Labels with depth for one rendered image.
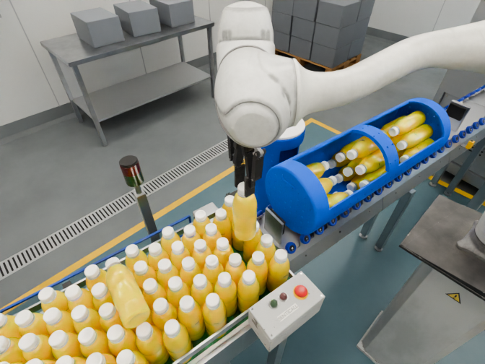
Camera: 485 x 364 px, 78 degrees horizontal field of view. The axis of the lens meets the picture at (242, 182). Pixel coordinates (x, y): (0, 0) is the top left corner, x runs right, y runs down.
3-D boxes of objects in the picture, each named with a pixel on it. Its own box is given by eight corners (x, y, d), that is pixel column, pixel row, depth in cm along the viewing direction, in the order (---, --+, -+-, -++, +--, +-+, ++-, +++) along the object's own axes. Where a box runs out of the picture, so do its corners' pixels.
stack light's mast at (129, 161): (150, 193, 114) (140, 162, 103) (134, 201, 112) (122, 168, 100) (143, 184, 118) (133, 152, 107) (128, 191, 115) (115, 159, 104)
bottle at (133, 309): (151, 305, 77) (125, 253, 88) (123, 318, 73) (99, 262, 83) (150, 320, 81) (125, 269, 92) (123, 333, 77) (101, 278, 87)
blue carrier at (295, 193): (437, 162, 150) (462, 110, 131) (310, 249, 113) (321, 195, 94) (386, 137, 167) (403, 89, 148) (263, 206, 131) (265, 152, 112)
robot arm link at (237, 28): (219, 77, 65) (217, 108, 56) (214, -5, 54) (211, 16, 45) (268, 76, 65) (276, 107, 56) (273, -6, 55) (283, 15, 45)
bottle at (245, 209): (232, 240, 93) (229, 198, 80) (235, 222, 98) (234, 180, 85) (255, 242, 92) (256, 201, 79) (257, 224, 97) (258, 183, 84)
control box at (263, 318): (319, 310, 92) (325, 295, 85) (268, 352, 84) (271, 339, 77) (296, 286, 98) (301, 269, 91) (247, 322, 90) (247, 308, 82)
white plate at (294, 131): (248, 134, 153) (248, 136, 154) (303, 141, 149) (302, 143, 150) (258, 107, 173) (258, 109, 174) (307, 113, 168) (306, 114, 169)
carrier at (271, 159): (246, 237, 215) (286, 245, 210) (247, 136, 154) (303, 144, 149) (253, 208, 235) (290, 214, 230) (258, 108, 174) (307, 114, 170)
